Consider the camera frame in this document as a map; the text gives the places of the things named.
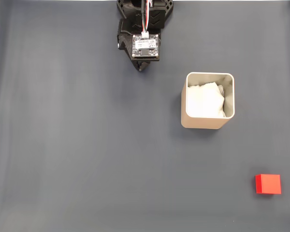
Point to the camera circuit board with mount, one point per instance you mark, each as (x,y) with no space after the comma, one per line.
(145,46)

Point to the red cube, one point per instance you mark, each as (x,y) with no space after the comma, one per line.
(269,184)

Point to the white crumpled tissue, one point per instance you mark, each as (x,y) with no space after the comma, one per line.
(204,99)

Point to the beige square metal box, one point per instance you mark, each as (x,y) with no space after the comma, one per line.
(203,123)

